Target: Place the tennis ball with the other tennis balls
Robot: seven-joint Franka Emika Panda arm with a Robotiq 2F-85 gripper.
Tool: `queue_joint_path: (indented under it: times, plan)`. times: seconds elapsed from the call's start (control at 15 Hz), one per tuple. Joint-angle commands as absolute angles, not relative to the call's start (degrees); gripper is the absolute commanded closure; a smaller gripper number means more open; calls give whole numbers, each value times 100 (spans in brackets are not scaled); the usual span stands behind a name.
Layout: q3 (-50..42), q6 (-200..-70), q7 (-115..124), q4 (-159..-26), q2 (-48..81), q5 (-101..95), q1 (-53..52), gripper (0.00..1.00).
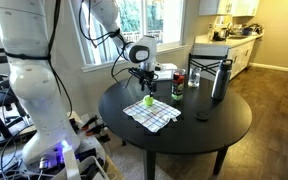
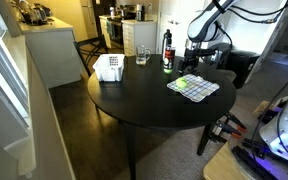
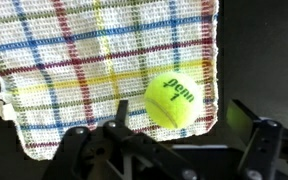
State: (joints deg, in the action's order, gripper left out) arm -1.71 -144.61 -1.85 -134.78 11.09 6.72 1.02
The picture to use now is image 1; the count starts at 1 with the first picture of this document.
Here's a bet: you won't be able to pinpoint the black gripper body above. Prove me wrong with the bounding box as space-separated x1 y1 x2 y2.
133 67 159 85

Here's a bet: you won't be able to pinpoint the green apple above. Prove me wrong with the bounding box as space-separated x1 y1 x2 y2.
142 95 155 108

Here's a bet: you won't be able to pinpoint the clear tennis ball can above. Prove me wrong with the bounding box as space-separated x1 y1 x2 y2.
170 68 187 102

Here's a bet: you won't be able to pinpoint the plaid checkered cloth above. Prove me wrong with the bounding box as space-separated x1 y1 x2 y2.
122 98 182 134

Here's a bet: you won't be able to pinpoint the clear glass mug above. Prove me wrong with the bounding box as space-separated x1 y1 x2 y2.
187 66 202 89

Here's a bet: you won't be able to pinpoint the black round table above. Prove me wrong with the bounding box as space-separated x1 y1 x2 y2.
98 72 253 180

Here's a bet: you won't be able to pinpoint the white framed window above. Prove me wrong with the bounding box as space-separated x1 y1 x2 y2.
68 0 188 74

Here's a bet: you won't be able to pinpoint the black round can lid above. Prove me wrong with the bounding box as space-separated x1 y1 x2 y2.
194 110 210 122

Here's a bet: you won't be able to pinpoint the black folding chair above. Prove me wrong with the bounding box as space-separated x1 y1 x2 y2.
187 53 230 82

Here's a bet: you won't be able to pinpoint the grey metal water bottle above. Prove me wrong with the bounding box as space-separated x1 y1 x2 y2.
211 58 234 102

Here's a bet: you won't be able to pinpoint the kettle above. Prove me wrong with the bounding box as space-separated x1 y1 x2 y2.
218 27 231 42

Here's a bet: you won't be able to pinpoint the wooden robot mounting board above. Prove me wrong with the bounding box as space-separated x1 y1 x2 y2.
0 110 126 180

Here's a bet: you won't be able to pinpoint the white kitchen counter cabinet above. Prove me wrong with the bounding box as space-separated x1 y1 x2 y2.
192 31 265 81

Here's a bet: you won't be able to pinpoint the dark countertop appliance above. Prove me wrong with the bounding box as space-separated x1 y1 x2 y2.
241 23 264 36

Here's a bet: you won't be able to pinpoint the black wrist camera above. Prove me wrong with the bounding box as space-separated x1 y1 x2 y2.
128 67 142 80

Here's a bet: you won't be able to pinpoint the white plastic bracket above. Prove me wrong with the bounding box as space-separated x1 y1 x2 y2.
61 146 111 180

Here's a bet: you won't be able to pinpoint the white upper wall cabinets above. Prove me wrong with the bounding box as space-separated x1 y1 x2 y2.
198 0 261 18

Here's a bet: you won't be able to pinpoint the tangled cable bundle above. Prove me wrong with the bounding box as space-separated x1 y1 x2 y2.
0 123 62 180

